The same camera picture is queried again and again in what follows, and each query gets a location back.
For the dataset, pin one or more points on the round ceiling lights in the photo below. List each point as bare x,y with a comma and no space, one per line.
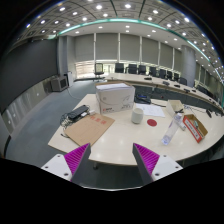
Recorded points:
99,7

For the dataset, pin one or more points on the black desk microphones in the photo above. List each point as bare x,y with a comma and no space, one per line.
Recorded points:
165,82

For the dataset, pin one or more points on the white remote control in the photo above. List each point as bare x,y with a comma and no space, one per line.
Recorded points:
182,126

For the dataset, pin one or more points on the brown cardboard envelope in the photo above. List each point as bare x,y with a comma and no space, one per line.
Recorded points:
88,128

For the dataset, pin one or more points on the black desk device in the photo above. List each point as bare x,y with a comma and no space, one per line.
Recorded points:
142,98

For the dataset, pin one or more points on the red-sided open cardboard box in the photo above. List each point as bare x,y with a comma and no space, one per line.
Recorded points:
193,130

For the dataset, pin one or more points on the white ceramic mug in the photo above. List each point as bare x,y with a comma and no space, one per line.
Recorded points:
137,116

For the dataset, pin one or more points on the row of black office chairs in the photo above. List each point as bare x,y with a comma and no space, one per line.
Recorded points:
132,68

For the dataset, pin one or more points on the open cream-white box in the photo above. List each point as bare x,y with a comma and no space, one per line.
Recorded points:
173,107

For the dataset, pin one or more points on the white cardboard paper carton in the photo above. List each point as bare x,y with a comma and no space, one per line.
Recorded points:
115,98

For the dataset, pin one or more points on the grey box monitor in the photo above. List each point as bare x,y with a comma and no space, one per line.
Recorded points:
59,83

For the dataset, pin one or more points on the flat round red coaster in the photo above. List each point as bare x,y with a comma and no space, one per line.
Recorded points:
152,122

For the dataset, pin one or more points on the white paper sheet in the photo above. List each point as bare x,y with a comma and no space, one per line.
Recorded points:
151,110

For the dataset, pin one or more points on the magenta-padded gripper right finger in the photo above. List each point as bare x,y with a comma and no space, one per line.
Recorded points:
146,158

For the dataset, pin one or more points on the lone black office chair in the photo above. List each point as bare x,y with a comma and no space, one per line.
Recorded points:
98,68

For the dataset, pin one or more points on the long curved conference desk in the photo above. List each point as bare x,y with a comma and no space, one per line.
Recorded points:
133,79

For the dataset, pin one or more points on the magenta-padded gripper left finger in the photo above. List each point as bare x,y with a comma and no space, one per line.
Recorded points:
77,158

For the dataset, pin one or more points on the clear plastic water bottle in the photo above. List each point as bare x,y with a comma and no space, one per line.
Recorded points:
171,130

